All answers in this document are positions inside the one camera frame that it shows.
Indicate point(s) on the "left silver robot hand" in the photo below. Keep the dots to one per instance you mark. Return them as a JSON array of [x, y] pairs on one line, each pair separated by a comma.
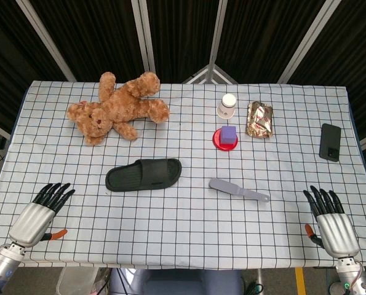
[[32, 219]]

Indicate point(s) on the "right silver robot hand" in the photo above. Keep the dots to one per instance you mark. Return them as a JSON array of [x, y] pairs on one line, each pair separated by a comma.
[[335, 225]]

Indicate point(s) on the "black rubber slipper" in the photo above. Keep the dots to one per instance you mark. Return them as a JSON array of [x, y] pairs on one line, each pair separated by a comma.
[[143, 174]]

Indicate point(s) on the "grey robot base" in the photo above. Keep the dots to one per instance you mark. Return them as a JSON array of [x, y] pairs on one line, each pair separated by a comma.
[[176, 282]]

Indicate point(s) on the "clear plastic container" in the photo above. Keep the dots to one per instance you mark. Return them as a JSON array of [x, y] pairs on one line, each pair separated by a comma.
[[76, 281]]

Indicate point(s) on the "black smartphone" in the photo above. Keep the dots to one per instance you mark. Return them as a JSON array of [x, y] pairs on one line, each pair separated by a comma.
[[330, 142]]

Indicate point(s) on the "gold foil snack packet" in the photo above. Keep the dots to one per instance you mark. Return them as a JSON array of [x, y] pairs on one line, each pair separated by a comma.
[[259, 120]]

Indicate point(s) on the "purple foam cube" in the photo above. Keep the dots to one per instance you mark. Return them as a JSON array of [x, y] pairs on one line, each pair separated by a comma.
[[228, 135]]

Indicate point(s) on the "brown teddy bear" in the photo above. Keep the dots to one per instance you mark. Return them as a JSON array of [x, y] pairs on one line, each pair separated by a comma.
[[118, 109]]

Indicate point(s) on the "red round lid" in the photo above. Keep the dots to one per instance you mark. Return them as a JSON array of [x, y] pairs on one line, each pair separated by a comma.
[[216, 139]]

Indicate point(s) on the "checkered white tablecloth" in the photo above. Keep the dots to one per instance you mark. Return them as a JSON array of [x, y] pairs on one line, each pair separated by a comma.
[[182, 215]]

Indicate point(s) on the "white paper cup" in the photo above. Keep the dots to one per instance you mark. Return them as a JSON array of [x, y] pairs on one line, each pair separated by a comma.
[[227, 109]]

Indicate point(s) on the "folding screen partition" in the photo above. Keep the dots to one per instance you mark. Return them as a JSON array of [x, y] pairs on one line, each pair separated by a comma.
[[182, 37]]

